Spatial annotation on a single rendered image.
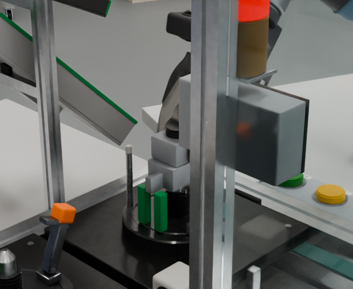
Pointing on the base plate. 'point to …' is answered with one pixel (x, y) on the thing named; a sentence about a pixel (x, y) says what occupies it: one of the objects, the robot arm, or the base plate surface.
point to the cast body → (167, 161)
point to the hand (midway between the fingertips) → (175, 144)
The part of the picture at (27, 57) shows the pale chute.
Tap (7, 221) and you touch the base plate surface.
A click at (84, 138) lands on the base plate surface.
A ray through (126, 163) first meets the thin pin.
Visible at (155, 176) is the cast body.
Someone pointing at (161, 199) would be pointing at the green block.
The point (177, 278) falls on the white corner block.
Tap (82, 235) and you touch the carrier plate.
